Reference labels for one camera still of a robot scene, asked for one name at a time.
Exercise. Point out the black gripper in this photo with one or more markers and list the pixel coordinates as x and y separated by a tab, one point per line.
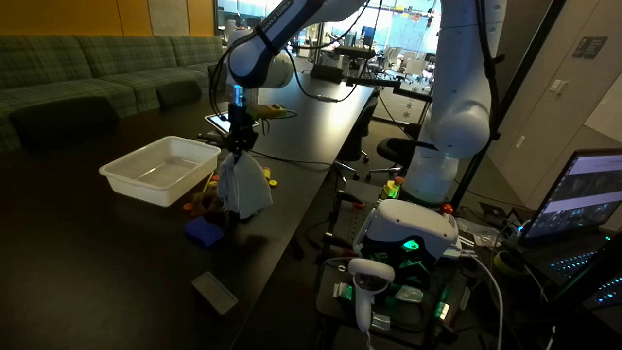
242	119

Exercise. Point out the white fluffy cloth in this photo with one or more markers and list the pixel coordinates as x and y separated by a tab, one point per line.
246	187

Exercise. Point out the small yellow round toy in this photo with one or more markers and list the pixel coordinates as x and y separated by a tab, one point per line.
271	179

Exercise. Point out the small orange toy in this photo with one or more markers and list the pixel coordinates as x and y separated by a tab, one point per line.
188	206

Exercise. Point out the blue foam block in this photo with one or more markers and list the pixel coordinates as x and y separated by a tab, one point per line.
205	232

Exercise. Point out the light gray foam block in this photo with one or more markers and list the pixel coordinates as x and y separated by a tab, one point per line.
215	292

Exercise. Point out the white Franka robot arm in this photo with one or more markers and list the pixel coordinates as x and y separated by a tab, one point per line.
460	97

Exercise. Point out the white plastic container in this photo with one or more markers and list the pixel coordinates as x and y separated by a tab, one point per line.
159	171

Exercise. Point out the dark ottoman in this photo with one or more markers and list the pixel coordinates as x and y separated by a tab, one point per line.
61	119
178	92

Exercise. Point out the black office chair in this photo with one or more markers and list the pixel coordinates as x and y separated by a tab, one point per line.
396	152

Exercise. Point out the green yellow small device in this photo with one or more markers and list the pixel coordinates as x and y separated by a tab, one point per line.
392	189

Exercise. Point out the green plaid sofa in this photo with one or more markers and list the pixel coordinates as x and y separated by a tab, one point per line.
79	70

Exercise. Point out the white VR controller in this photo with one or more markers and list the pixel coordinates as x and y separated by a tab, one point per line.
370	284

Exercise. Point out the red stop button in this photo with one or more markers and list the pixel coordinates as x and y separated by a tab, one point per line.
448	208

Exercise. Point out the black diagonal pole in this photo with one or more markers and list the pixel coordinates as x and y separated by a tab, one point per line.
518	84

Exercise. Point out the open laptop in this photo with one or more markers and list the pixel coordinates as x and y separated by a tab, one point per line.
577	206

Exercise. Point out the white wall outlet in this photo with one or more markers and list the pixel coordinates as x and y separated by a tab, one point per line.
522	140

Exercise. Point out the white light switch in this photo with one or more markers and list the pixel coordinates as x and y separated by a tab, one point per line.
559	86

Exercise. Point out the gray wall sign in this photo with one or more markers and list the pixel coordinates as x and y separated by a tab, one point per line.
592	45

